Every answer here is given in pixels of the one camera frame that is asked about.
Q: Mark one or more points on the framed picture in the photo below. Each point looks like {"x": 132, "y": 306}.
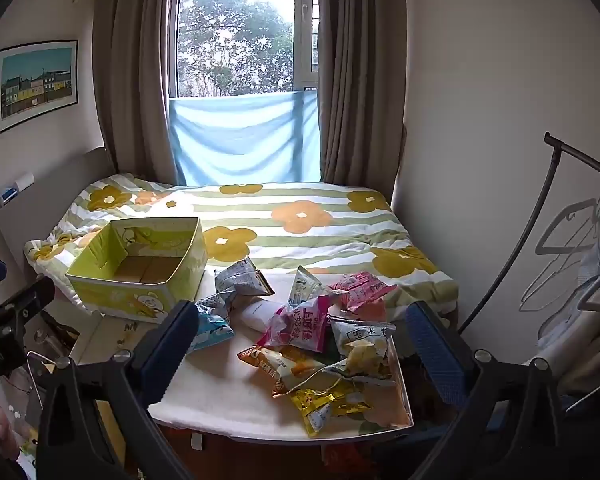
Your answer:
{"x": 35, "y": 87}

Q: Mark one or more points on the grey headboard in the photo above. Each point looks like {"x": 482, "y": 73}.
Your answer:
{"x": 50, "y": 185}

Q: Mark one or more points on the pink striped snack packet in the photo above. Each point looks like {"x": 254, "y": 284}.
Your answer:
{"x": 365, "y": 290}

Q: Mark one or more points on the blue white snack packet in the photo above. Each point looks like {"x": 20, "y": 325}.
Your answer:
{"x": 212, "y": 327}

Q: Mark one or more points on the magenta snack packet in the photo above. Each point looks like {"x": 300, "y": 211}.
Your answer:
{"x": 300, "y": 327}

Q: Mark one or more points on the white corn snack packet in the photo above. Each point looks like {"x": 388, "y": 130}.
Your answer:
{"x": 365, "y": 350}

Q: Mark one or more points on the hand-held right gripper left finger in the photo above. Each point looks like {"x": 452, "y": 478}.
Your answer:
{"x": 172, "y": 345}

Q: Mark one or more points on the cream tablecloth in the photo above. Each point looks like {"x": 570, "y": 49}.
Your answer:
{"x": 220, "y": 400}

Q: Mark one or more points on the floral striped blanket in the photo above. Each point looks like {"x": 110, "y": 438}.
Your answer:
{"x": 300, "y": 215}

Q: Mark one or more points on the hanging clothes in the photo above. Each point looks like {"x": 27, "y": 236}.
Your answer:
{"x": 590, "y": 320}

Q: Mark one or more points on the yellow and blue snack bag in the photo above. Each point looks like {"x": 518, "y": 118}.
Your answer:
{"x": 304, "y": 285}

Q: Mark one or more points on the green cardboard box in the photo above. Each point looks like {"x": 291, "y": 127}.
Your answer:
{"x": 145, "y": 300}

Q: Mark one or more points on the white clothes hangers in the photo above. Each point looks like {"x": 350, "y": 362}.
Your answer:
{"x": 562, "y": 240}

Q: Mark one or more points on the orange snack packet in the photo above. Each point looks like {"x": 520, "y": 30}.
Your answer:
{"x": 275, "y": 365}

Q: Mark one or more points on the black clothes rack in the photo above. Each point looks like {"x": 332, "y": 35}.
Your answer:
{"x": 535, "y": 200}

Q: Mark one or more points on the light blue cloth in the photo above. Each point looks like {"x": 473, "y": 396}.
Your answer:
{"x": 240, "y": 135}

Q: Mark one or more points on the silver snack packet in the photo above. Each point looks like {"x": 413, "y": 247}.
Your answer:
{"x": 242, "y": 280}

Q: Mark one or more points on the small white blue device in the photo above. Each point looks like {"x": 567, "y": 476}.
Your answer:
{"x": 16, "y": 189}

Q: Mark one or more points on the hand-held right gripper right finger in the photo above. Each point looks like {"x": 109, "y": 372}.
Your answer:
{"x": 435, "y": 355}

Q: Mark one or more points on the window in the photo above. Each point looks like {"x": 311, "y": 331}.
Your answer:
{"x": 235, "y": 35}

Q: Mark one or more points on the yellow snack packet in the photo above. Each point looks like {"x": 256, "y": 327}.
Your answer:
{"x": 325, "y": 405}

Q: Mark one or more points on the brown curtain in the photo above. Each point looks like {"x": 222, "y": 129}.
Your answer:
{"x": 130, "y": 70}
{"x": 360, "y": 85}

